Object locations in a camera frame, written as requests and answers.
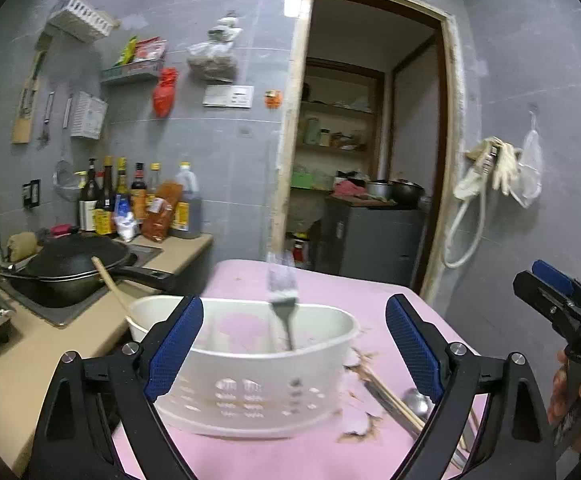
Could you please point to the pink floral table cloth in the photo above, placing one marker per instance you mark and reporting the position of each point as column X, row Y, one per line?
column 361, row 440

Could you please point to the white upper wall basket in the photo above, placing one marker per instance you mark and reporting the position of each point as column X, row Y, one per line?
column 82, row 21

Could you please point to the white wall switch panel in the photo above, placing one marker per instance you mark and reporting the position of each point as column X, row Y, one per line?
column 228, row 96

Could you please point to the white blue salt bag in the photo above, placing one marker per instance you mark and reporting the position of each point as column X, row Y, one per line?
column 125, row 222

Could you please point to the wooden chopstick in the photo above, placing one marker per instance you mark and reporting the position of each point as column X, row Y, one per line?
column 391, row 403

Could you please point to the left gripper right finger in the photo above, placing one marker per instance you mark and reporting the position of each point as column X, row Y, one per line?
column 513, row 439

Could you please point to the grey cabinet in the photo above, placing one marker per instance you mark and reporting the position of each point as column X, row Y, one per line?
column 378, row 244

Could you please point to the dark soy sauce bottle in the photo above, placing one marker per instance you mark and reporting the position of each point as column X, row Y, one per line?
column 88, row 198

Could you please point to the grey wall shelf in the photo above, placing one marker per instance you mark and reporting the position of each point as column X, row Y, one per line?
column 137, row 71

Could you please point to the steel sink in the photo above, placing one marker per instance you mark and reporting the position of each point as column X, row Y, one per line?
column 60, row 303

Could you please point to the orange spice bag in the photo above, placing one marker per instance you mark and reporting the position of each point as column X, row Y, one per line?
column 160, row 212

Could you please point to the wooden storage shelves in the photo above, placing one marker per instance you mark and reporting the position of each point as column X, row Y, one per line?
column 339, row 125

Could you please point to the large silver spoon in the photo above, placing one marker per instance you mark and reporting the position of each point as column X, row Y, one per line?
column 419, row 404

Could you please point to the loofah sponge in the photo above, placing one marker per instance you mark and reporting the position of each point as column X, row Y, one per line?
column 21, row 246

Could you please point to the hanging mesh strainer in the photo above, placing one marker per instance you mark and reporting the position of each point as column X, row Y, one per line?
column 65, row 182

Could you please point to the large vinegar jug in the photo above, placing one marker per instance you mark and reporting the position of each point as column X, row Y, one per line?
column 187, row 219

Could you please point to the clear hanging plastic bag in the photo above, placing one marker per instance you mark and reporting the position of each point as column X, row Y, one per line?
column 527, row 185

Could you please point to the white rubber gloves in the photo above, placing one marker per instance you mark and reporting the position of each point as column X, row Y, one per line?
column 494, row 161

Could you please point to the red plastic bag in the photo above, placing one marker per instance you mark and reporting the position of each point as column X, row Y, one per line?
column 165, row 92

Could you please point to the white lower wall basket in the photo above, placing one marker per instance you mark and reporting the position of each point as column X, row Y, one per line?
column 88, row 118

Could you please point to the red label sauce bottle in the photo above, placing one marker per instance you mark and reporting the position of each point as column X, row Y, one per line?
column 138, row 193

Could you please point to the white plastic utensil caddy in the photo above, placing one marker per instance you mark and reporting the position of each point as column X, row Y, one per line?
column 239, row 380

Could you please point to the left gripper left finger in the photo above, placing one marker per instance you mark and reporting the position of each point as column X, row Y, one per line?
column 73, row 439

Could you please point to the wooden door frame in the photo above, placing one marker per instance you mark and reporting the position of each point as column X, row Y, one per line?
column 438, row 281

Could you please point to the orange wall hook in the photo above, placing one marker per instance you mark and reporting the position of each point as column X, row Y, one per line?
column 273, row 99

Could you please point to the yellow label sauce bottle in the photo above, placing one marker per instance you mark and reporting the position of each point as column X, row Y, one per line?
column 105, row 205

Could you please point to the clear bag of dried goods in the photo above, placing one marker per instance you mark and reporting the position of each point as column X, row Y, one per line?
column 214, row 60

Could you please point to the wooden knife holder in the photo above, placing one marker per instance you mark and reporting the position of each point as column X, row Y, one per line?
column 27, row 101

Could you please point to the silver fork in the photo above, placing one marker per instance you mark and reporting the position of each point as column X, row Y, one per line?
column 283, row 291

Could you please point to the black wall outlet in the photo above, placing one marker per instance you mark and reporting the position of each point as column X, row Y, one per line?
column 31, row 194

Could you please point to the clear yellow cap bottle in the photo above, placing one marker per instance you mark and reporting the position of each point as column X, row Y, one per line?
column 153, row 183

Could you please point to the white wall basket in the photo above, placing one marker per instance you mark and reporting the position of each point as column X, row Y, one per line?
column 82, row 21
column 88, row 118

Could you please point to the black wok with handle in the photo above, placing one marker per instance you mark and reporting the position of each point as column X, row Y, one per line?
column 69, row 257

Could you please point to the dark cooking pot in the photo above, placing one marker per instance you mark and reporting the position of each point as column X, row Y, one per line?
column 406, row 194

